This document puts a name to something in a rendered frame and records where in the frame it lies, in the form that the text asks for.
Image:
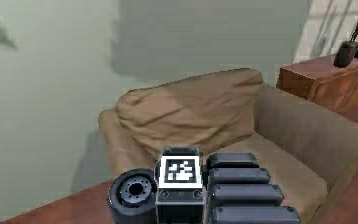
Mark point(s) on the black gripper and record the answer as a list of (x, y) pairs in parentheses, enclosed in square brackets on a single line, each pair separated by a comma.
[(133, 195)]

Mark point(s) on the tan armchair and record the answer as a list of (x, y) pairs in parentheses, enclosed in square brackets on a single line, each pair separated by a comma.
[(193, 106)]

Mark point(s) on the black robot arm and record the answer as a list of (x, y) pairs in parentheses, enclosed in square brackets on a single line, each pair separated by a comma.
[(243, 196)]

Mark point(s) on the brown wooden cabinet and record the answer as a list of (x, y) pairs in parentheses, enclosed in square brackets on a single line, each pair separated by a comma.
[(333, 83)]

